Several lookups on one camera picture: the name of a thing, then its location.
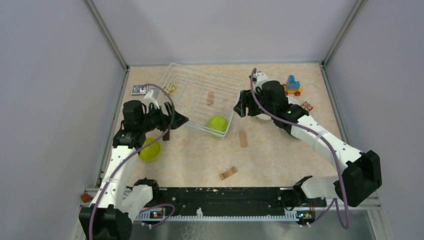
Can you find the square lime green bowl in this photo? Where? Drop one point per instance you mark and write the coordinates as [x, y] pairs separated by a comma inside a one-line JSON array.
[[217, 125]]

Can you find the orange block on rail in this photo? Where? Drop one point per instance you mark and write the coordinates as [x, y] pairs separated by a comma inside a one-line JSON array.
[[86, 198]]

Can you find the playing card deck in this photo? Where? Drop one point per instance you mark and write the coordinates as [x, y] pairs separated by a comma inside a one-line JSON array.
[[139, 89]]

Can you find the dark brown wooden block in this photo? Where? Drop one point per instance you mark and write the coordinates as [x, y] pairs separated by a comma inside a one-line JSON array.
[[166, 136]]

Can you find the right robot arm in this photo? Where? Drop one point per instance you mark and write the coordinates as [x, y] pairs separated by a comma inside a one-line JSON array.
[[358, 173]]

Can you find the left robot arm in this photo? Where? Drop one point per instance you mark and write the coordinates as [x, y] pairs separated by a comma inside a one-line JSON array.
[[110, 214]]

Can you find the red owl toy block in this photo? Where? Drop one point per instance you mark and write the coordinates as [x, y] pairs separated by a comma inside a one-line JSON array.
[[307, 106]]

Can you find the wooden arch block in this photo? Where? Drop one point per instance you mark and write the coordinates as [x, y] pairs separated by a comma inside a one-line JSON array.
[[226, 174]]

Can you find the blue toy block vehicle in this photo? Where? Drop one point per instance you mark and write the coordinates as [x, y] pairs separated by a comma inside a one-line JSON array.
[[291, 86]]

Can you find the yellow owl toy block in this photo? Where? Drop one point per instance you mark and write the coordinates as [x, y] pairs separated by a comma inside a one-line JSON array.
[[170, 88]]

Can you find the wooden block under rack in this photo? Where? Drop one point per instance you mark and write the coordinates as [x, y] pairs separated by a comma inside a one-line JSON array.
[[210, 98]]

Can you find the white ceramic bowl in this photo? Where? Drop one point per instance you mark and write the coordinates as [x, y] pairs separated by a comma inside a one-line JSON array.
[[292, 101]]

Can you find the light wooden block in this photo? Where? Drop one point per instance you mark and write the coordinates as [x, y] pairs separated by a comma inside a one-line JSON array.
[[243, 139]]

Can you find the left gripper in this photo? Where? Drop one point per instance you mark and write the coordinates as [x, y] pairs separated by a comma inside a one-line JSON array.
[[155, 107]]

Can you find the round lime green bowl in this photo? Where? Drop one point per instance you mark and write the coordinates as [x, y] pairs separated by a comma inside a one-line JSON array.
[[151, 150]]

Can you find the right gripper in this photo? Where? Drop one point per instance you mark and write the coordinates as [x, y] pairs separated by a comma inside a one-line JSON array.
[[245, 100]]

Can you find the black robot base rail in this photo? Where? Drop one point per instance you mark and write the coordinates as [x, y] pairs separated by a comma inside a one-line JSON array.
[[232, 201]]

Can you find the white wire dish rack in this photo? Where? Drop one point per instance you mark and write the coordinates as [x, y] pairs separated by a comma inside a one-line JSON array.
[[190, 98]]

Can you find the beige ceramic bowl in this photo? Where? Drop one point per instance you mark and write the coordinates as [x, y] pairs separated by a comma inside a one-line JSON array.
[[264, 117]]

